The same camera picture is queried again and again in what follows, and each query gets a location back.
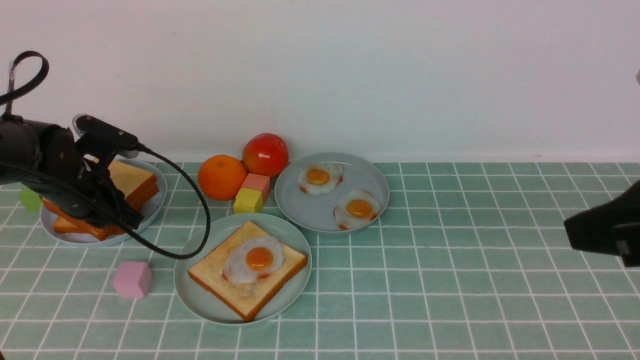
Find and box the green plate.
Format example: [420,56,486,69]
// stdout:
[173,213,313,326]

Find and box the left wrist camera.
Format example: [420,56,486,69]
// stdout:
[71,114,143,162]

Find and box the red apple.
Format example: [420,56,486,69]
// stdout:
[242,133,290,178]

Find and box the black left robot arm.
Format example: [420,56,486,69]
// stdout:
[0,115,144,229]

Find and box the light blue bread plate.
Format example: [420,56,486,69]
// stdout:
[39,157,169,249]

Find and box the grey plate with eggs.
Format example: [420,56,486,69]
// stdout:
[274,152,390,234]

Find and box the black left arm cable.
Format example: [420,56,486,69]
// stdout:
[0,50,212,261]

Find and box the green cube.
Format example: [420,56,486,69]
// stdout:
[18,186,42,214]

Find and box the fried egg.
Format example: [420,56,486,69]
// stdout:
[333,189,380,231]
[222,235,285,284]
[297,162,344,196]

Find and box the salmon pink cube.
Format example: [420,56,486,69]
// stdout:
[241,173,271,203]

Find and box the orange fruit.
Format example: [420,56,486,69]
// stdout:
[198,154,248,201]

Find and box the toast slice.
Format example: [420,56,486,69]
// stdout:
[42,184,159,242]
[187,220,310,322]
[53,216,125,241]
[42,159,158,228]

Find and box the yellow cube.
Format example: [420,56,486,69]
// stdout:
[233,187,265,214]

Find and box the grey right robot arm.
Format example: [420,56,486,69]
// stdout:
[563,181,640,268]

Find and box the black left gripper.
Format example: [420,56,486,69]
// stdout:
[20,120,144,230]

